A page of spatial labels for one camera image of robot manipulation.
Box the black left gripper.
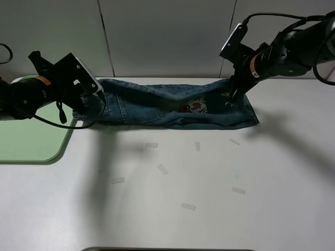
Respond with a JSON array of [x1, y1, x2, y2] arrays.
[[28, 51, 86, 114]]

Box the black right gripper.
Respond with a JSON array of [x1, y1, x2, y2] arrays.
[[225, 43, 269, 107]]

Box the blue children's denim shorts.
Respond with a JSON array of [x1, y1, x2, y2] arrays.
[[73, 78, 259, 130]]

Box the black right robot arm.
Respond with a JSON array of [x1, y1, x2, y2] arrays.
[[220, 12, 334, 107]]

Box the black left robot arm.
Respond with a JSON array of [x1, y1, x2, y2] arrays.
[[1, 51, 93, 124]]

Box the light green plastic tray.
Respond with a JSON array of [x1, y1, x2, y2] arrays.
[[0, 75, 79, 165]]

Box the clear tape piece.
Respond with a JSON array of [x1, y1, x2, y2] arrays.
[[231, 187, 246, 195], [195, 142, 200, 152], [228, 138, 240, 145], [181, 202, 196, 211], [146, 143, 158, 148], [110, 177, 124, 184], [157, 164, 169, 175]]

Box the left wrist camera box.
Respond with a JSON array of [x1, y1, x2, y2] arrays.
[[54, 53, 104, 96]]

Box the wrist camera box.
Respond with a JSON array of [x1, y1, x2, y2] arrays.
[[54, 53, 104, 96], [219, 23, 248, 63]]

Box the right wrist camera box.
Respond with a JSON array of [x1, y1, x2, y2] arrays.
[[219, 23, 248, 63]]

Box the black left camera cable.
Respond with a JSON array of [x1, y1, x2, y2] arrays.
[[0, 44, 107, 130]]

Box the black camera cable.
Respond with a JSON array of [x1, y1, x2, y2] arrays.
[[0, 44, 107, 130], [242, 13, 335, 86]]

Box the black right camera cable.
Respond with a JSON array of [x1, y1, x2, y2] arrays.
[[242, 13, 335, 86]]

